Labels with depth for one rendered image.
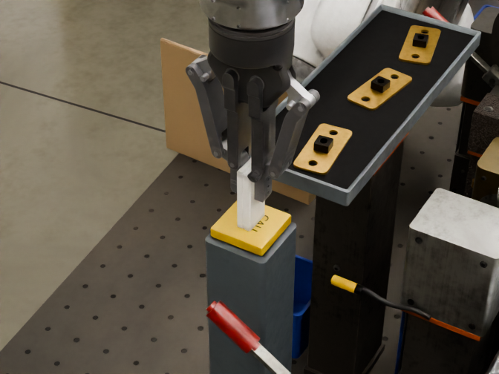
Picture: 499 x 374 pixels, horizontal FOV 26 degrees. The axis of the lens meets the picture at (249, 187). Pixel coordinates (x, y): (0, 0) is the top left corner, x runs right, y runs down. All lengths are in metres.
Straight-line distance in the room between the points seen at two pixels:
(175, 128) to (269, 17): 1.01
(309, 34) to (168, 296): 0.50
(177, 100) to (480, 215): 0.81
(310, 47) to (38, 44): 1.93
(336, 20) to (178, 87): 0.29
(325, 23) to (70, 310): 0.62
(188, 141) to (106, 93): 1.48
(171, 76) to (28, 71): 1.70
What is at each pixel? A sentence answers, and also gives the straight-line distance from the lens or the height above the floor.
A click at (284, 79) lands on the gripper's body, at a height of 1.34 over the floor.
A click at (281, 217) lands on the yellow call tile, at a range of 1.08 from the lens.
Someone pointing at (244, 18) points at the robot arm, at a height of 1.41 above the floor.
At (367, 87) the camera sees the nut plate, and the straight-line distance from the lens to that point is 1.26.
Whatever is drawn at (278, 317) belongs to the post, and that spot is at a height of 1.04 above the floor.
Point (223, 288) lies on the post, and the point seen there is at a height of 1.09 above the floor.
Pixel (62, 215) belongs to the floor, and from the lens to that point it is 2.91.
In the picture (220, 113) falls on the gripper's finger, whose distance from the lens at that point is 1.02.
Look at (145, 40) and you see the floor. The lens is 3.60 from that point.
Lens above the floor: 1.86
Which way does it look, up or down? 39 degrees down
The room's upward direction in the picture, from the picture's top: straight up
